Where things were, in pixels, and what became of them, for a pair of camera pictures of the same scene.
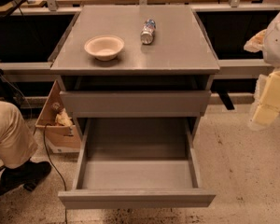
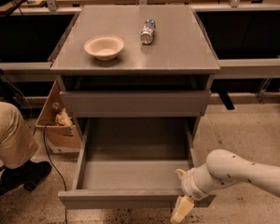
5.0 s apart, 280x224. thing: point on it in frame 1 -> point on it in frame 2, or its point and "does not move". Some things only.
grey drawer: [136, 162] does not move
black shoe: [25, 175] does not move
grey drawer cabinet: [133, 62] does not move
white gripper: [278, 42] -> [189, 184]
